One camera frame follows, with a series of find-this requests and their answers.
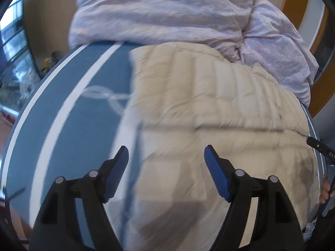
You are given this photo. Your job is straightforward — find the person's right hand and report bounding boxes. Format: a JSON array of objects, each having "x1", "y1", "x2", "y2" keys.
[{"x1": 319, "y1": 171, "x2": 334, "y2": 205}]

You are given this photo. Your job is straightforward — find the orange wooden frame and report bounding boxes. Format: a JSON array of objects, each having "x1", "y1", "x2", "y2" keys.
[{"x1": 281, "y1": 0, "x2": 335, "y2": 118}]

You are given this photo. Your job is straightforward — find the lavender crinkled quilt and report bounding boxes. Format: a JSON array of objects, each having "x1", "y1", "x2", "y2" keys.
[{"x1": 68, "y1": 0, "x2": 320, "y2": 108}]

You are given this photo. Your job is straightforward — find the cream quilted down jacket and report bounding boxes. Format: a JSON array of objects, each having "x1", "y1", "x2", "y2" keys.
[{"x1": 115, "y1": 43, "x2": 318, "y2": 251}]

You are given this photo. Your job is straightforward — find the blue white-striped bedsheet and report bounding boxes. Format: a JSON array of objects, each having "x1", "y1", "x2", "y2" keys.
[{"x1": 0, "y1": 41, "x2": 327, "y2": 251}]

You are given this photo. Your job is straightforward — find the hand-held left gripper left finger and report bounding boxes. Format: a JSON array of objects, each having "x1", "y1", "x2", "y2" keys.
[{"x1": 31, "y1": 146, "x2": 129, "y2": 251}]

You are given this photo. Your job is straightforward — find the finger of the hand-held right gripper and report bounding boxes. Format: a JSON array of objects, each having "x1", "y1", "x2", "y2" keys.
[{"x1": 307, "y1": 135, "x2": 323, "y2": 152}]

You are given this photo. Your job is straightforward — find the glass window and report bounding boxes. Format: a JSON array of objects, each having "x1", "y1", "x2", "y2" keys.
[{"x1": 0, "y1": 0, "x2": 34, "y2": 89}]

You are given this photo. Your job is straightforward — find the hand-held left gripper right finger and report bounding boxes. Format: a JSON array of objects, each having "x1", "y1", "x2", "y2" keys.
[{"x1": 204, "y1": 145, "x2": 305, "y2": 251}]

